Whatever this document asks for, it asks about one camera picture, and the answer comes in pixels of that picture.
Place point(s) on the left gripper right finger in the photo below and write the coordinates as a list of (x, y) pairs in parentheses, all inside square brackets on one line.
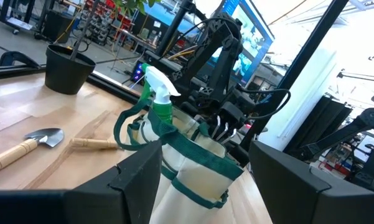
[(298, 202)]

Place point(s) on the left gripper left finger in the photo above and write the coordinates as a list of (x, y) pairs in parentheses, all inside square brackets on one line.
[(81, 208)]

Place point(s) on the beige green-trimmed gardening bag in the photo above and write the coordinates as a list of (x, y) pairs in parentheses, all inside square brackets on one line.
[(199, 174)]

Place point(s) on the green spray bottle white trigger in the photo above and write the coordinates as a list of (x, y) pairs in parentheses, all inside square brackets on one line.
[(157, 81)]

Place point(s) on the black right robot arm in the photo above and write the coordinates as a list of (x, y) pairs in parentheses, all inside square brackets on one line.
[(221, 40)]

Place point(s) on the computer monitor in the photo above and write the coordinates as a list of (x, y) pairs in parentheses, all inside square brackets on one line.
[(252, 37)]

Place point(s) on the black ribbed panel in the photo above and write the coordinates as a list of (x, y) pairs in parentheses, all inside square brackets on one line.
[(323, 124)]

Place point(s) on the computer tower with blue lights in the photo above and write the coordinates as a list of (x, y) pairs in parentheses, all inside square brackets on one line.
[(138, 73)]

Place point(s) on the black plant pot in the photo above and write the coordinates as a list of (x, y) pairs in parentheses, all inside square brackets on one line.
[(68, 74)]

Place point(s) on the parts shelf with red bins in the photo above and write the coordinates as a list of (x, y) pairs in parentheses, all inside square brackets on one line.
[(105, 25)]

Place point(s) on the black curved stand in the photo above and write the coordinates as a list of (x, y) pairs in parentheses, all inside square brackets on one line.
[(11, 54)]

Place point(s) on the black cabinet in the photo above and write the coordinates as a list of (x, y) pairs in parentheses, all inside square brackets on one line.
[(54, 25)]

